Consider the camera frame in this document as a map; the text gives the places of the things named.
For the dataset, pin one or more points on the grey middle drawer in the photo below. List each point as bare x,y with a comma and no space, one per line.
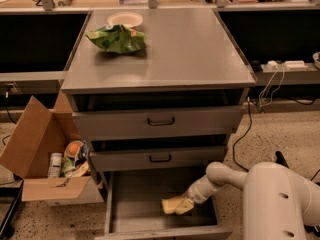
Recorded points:
155,158

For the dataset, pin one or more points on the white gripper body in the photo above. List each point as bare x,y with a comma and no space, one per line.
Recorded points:
199,194

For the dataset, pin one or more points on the yellow sponge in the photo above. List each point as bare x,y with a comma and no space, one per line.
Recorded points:
173,205

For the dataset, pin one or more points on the brown cardboard box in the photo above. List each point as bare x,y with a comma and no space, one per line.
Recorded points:
39,133

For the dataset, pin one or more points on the grey open bottom drawer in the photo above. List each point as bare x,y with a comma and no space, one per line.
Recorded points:
134,209

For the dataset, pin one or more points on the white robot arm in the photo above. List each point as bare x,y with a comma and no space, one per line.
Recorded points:
278,204

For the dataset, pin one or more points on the white paper plate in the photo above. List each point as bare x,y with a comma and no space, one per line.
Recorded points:
127,19

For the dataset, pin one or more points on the white power strip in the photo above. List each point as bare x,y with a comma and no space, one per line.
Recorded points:
287,66

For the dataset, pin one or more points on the grey metal drawer cabinet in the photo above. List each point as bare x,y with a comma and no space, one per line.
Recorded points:
190,61

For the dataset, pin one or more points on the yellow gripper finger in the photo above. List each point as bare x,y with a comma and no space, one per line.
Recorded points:
184,206

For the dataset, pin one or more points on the black metal floor bar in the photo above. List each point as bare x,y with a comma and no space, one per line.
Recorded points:
280,159

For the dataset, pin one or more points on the white spray can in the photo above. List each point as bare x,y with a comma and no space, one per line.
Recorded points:
54,170

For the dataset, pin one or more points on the grey top drawer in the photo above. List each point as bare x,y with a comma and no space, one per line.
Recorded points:
158,123

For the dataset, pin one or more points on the green crumpled chip bag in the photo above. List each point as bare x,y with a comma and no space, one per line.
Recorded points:
118,39

